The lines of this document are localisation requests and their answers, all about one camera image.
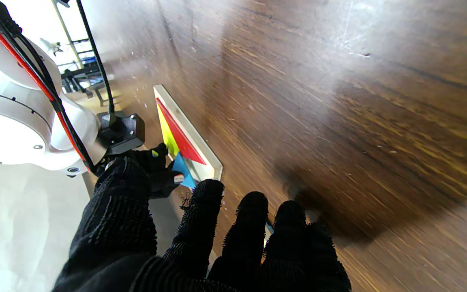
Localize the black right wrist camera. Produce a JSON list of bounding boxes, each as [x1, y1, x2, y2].
[[97, 112, 145, 156]]

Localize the blue tangram triangle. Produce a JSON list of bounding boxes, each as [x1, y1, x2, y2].
[[172, 153, 197, 190]]

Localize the large red tangram triangle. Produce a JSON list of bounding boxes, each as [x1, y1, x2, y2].
[[156, 98, 207, 165]]

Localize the natural wood tangram triangle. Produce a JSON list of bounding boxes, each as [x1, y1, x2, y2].
[[263, 219, 275, 246]]

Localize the large yellow tangram triangle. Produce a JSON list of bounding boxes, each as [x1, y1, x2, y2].
[[157, 106, 180, 159]]

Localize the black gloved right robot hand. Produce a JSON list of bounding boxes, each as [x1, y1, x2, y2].
[[96, 143, 185, 199]]

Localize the square wooden tangram tray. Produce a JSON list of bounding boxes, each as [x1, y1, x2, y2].
[[153, 84, 223, 184]]

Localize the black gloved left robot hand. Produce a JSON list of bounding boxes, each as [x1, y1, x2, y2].
[[53, 157, 351, 292]]

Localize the red black right arm cables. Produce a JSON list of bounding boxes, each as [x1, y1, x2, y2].
[[0, 0, 116, 173]]

